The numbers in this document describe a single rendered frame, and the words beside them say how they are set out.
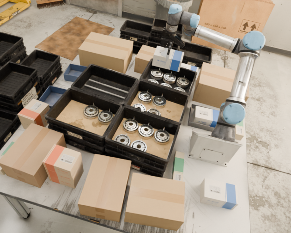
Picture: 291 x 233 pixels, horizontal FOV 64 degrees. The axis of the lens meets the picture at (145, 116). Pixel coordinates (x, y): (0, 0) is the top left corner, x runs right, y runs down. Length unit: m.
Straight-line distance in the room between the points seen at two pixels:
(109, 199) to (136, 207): 0.15
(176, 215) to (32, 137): 0.94
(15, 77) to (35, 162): 1.28
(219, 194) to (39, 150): 1.07
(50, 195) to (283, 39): 4.17
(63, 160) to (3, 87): 1.32
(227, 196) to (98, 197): 0.74
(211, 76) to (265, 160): 1.27
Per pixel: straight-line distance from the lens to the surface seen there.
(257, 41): 1.49
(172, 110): 1.73
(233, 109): 1.40
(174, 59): 1.66
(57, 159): 1.35
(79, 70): 2.18
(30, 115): 1.68
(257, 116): 3.31
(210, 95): 1.99
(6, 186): 1.62
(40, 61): 2.91
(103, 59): 2.07
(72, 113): 1.66
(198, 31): 1.64
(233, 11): 4.16
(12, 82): 2.53
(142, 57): 2.12
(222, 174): 1.69
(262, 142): 3.05
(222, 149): 1.58
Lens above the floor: 2.07
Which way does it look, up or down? 49 degrees down
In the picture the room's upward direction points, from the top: 10 degrees clockwise
